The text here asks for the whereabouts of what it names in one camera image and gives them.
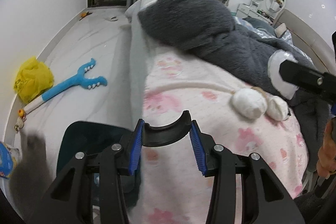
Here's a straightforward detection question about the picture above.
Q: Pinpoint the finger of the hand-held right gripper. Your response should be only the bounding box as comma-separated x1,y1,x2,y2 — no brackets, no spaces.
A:
279,59,336,103

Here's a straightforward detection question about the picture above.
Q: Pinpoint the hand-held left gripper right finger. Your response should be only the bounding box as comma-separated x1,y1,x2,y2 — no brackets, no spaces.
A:
190,120,306,224

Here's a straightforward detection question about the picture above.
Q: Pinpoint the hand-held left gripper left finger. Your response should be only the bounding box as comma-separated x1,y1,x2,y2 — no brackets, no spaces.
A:
39,119,145,224

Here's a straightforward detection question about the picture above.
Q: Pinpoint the bubble wrap bundle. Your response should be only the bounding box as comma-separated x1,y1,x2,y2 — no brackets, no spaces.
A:
267,50,300,100

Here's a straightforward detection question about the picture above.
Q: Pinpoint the black curved plastic piece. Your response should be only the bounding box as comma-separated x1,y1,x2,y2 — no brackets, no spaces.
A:
143,110,192,147

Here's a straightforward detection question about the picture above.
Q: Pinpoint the dark blue trash bin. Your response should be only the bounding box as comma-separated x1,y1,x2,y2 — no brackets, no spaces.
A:
56,121,142,210

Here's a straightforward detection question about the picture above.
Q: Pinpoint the person's right hand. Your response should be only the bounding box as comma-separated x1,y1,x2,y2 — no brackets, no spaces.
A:
317,119,336,180

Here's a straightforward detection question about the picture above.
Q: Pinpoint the blue grey patterned duvet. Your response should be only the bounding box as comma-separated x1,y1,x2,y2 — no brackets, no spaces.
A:
232,15,315,62

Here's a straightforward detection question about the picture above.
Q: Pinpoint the beige upholstered bed headboard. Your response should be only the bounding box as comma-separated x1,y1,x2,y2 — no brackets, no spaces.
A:
276,9,335,72

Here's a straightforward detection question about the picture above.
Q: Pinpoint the pink cartoon printed blanket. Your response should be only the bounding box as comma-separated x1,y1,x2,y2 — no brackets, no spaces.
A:
126,52,309,224

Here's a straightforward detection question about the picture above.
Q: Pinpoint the dark blue pillow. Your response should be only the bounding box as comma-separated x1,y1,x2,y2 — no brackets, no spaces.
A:
243,17,273,30

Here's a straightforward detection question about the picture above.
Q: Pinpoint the white vanity dresser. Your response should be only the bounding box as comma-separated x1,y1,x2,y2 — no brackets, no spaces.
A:
236,0,275,24

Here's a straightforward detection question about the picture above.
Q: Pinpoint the blue fork-shaped toy stick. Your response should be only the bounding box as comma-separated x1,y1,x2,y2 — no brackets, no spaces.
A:
23,57,108,113

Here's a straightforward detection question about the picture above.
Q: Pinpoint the bed mattress with grey sheet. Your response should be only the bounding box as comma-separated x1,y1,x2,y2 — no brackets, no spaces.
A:
125,0,158,135

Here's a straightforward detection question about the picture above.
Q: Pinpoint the dark grey fleece blanket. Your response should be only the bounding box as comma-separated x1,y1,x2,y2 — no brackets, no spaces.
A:
138,0,335,172

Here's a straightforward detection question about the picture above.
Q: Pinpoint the small white toy figure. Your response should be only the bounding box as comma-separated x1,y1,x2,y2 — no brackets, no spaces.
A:
14,117,26,134

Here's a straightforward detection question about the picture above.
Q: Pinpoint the yellow plastic bag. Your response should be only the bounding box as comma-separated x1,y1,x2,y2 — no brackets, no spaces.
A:
14,56,54,104

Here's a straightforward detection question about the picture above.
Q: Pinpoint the blue snack bag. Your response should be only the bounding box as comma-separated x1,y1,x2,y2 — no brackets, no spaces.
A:
0,141,21,178

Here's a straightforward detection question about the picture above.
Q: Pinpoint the person's grey fleece clothing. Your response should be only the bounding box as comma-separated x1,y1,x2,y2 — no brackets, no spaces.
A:
297,182,336,224

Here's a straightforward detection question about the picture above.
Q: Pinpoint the cardboard ring stuffed with paper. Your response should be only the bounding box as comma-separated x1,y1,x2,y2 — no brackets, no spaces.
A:
266,96,289,120

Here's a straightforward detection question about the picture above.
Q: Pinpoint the empty cardboard tape ring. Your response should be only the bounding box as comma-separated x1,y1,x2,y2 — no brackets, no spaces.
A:
248,86,264,96

